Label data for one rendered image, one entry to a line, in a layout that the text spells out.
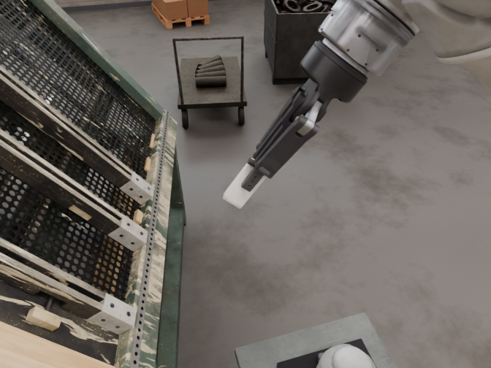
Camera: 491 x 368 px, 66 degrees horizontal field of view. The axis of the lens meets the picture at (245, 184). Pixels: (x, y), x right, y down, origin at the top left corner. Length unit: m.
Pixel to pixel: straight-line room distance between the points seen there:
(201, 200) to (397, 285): 1.51
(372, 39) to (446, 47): 0.13
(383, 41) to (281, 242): 2.32
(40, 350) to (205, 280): 1.48
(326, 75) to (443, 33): 0.16
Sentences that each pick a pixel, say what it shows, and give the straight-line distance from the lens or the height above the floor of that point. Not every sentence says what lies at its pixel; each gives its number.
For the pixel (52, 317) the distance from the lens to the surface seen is 1.17.
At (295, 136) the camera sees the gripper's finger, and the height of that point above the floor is 1.78.
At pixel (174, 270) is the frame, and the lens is 2.33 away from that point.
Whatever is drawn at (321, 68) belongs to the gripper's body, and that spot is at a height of 1.85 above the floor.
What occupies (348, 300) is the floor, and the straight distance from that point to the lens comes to 2.47.
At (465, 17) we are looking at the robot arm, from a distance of 0.28.
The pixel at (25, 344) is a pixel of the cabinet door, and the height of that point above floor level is 1.12.
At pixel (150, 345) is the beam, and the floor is 0.84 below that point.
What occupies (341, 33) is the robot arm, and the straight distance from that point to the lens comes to 0.43.
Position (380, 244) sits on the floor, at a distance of 2.81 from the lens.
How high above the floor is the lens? 2.02
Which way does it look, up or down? 40 degrees down
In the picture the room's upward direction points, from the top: straight up
